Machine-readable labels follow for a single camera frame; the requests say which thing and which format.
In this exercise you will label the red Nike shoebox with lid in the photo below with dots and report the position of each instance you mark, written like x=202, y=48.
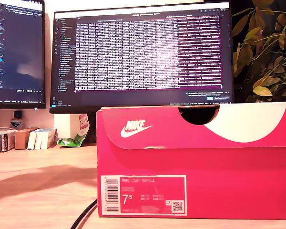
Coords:
x=205, y=167

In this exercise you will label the wide monitor with terminal text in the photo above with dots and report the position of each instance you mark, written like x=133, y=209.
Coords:
x=143, y=59

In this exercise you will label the green red snack bag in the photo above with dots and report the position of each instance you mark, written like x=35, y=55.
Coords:
x=79, y=133

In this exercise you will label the white carton with blue print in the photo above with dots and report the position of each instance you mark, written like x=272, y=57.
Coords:
x=47, y=139

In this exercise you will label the slim white carton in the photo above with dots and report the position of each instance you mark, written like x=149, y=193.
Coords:
x=31, y=142
x=38, y=140

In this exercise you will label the green leafy houseplant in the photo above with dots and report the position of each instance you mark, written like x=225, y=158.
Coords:
x=262, y=90

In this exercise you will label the brown cardboard carton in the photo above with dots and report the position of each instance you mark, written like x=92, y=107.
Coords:
x=22, y=139

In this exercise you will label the small black cube device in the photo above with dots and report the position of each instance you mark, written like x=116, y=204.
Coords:
x=17, y=114

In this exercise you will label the shield shaped sticker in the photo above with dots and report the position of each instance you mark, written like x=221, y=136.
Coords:
x=15, y=124

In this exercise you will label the dark code editor monitor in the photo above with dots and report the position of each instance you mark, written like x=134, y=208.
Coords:
x=19, y=47

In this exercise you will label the green printed carton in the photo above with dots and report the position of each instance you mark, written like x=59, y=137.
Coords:
x=1, y=142

